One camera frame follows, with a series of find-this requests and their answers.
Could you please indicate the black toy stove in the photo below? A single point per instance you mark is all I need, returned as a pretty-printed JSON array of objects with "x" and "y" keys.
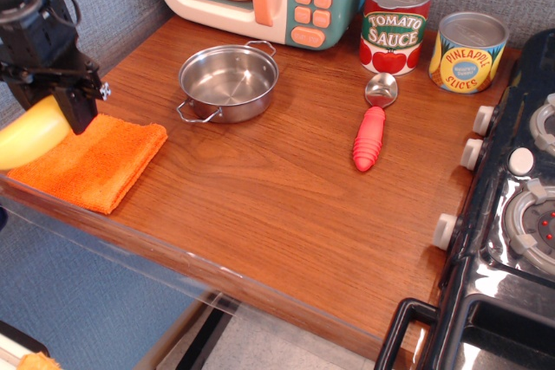
[{"x": 496, "y": 310}]

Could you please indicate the pineapple slices toy can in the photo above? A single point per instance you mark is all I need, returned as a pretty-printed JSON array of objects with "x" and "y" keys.
[{"x": 467, "y": 52}]

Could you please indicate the white round stove button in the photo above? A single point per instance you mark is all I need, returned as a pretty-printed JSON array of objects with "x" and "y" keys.
[{"x": 521, "y": 161}]

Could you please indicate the orange folded cloth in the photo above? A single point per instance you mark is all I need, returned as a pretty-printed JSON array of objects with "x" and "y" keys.
[{"x": 96, "y": 169}]

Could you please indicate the grey stove burner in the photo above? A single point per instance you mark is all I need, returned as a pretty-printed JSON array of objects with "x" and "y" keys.
[
  {"x": 542, "y": 139},
  {"x": 529, "y": 224}
]

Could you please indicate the white stove knob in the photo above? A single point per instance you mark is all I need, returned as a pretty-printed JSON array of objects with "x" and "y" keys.
[
  {"x": 471, "y": 153},
  {"x": 483, "y": 119},
  {"x": 444, "y": 230}
]

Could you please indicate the tomato sauce toy can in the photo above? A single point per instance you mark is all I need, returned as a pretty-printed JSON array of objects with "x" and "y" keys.
[{"x": 392, "y": 34}]

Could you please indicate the grey stove burner rear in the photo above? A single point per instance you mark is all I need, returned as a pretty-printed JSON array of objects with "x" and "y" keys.
[{"x": 542, "y": 139}]

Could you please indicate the white stove knob lower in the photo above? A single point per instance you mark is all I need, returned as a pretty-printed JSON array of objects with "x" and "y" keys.
[{"x": 444, "y": 230}]

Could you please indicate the white stove knob middle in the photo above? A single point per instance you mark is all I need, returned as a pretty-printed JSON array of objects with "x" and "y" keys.
[{"x": 471, "y": 153}]

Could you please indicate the white stove knob upper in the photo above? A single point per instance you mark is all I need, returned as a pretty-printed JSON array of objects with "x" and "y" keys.
[{"x": 483, "y": 119}]

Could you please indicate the small stainless steel pan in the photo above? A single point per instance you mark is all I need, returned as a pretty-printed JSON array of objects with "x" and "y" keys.
[{"x": 228, "y": 83}]

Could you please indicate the yellow toy banana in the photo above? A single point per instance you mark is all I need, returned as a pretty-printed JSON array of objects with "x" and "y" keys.
[{"x": 34, "y": 133}]

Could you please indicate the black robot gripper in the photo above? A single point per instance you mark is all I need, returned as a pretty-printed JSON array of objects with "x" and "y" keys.
[{"x": 39, "y": 52}]

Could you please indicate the orange object bottom left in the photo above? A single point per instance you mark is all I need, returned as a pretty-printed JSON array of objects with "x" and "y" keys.
[{"x": 37, "y": 361}]

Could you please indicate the grey stove burner front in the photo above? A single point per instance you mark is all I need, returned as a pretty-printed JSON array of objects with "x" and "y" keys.
[{"x": 529, "y": 224}]

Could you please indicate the red-handled metal scoop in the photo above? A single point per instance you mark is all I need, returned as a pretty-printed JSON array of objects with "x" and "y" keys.
[{"x": 381, "y": 91}]

